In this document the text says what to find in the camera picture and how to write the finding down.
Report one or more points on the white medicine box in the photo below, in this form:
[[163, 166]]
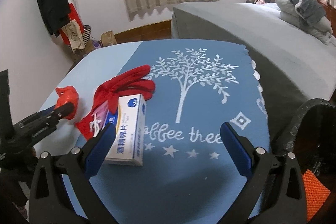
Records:
[[129, 121]]

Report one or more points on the folded grey duvet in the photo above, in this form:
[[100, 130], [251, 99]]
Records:
[[323, 31]]

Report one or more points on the blue tree-print tablecloth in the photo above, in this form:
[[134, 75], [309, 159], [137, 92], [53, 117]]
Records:
[[187, 174]]

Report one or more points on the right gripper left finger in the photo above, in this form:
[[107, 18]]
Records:
[[49, 199]]

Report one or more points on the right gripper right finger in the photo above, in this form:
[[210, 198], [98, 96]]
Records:
[[274, 191]]

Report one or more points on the beige tote bag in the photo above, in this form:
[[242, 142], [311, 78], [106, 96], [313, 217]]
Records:
[[73, 33]]

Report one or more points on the pink drawstring pouch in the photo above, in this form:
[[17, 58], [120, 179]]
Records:
[[99, 118]]

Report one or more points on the dark grey blanket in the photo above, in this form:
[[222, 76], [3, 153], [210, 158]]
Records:
[[310, 12]]

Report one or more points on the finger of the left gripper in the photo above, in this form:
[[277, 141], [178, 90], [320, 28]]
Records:
[[43, 120]]

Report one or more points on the brown paper bag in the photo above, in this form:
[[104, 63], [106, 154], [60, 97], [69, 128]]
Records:
[[108, 39]]

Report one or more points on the red glove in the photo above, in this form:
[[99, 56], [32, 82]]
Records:
[[129, 83]]

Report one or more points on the red plastic bag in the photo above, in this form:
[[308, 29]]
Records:
[[66, 95]]

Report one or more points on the black lined trash bin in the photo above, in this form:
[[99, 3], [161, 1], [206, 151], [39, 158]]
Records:
[[311, 137]]

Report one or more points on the red hanging bag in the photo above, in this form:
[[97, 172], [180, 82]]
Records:
[[72, 15]]

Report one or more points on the striped basket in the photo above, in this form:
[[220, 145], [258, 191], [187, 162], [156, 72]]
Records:
[[86, 33]]

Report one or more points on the orange foam net sleeve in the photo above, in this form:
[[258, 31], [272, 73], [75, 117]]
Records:
[[316, 193]]

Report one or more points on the black hanging jacket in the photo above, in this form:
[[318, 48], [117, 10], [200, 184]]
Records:
[[54, 14]]

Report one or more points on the bed with grey sheet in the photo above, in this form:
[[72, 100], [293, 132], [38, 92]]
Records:
[[294, 66]]

